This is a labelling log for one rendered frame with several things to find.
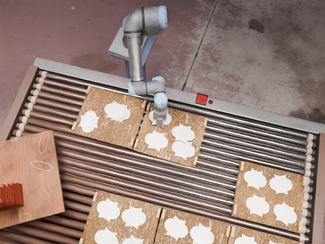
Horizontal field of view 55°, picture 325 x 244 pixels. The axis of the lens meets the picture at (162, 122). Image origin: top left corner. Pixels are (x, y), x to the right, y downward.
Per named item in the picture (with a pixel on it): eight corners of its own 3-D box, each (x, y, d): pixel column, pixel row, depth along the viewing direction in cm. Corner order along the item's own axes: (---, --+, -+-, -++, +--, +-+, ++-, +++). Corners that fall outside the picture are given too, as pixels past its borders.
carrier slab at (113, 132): (90, 86, 214) (89, 85, 213) (147, 101, 212) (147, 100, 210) (72, 133, 203) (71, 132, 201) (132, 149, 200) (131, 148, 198)
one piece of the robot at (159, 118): (151, 119, 185) (151, 128, 200) (166, 120, 185) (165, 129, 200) (153, 100, 189) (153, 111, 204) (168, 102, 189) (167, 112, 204)
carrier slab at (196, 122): (149, 102, 211) (149, 101, 210) (207, 119, 208) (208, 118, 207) (133, 150, 200) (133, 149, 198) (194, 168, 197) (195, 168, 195)
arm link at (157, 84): (145, 76, 182) (147, 93, 178) (165, 74, 182) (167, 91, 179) (146, 82, 189) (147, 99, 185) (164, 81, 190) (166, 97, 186)
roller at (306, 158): (34, 90, 217) (31, 87, 213) (312, 157, 206) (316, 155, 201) (31, 97, 216) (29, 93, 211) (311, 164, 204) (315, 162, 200)
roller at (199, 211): (5, 158, 201) (1, 157, 196) (305, 235, 189) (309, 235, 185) (2, 165, 199) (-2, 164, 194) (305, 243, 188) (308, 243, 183)
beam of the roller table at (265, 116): (39, 61, 227) (36, 56, 222) (322, 127, 215) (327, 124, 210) (35, 70, 225) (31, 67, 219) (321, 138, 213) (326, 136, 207)
